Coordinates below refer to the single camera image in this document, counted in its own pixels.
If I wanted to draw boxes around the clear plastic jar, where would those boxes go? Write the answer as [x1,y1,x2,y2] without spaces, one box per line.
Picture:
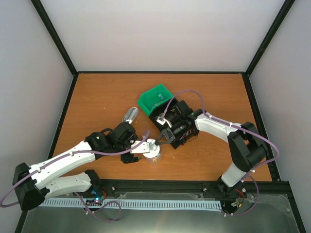
[144,151,161,165]

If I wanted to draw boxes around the black popsicle candy bin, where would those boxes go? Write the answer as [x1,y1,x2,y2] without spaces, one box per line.
[149,98,191,131]

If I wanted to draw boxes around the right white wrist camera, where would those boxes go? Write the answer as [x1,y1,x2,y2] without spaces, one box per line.
[156,116,172,128]

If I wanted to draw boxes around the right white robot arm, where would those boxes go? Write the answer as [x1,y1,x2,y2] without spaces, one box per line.
[155,100,268,197]

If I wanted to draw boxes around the green candy bin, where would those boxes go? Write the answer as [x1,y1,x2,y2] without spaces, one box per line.
[137,84,173,116]

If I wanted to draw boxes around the light blue cable duct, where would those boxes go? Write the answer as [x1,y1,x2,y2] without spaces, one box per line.
[40,198,222,212]

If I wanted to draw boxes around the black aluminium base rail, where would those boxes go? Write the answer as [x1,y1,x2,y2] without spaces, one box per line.
[31,178,291,198]

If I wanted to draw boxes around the black lollipop candy bin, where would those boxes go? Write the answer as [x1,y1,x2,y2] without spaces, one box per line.
[170,130,199,149]

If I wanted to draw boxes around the metal scoop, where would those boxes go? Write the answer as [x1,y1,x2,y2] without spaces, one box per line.
[121,107,139,124]

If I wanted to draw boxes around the silver jar lid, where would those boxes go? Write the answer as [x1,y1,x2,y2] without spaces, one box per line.
[143,139,160,159]

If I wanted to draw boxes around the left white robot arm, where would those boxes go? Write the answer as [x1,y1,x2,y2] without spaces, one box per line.
[12,122,150,211]

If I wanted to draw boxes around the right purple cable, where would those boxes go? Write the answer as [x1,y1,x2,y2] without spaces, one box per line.
[162,89,280,217]

